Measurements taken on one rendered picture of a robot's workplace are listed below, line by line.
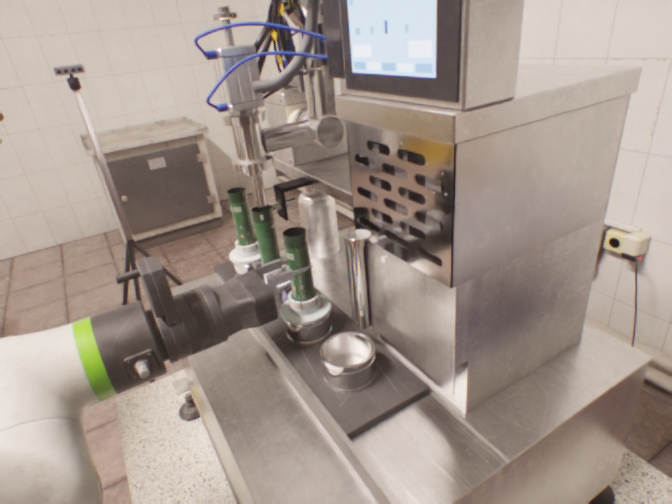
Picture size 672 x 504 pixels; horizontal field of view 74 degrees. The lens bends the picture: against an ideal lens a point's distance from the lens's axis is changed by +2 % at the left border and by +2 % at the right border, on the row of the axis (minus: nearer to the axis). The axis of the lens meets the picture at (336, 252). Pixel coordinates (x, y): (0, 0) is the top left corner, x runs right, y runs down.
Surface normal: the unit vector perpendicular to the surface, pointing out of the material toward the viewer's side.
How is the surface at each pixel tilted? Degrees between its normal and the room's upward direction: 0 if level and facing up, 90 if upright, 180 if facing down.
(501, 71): 90
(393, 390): 0
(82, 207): 90
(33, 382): 40
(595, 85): 90
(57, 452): 44
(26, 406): 34
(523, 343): 90
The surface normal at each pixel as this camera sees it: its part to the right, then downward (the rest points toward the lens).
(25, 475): 0.66, -0.74
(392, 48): -0.85, 0.31
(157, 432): -0.10, -0.88
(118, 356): 0.42, -0.07
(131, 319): 0.14, -0.63
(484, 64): 0.52, 0.35
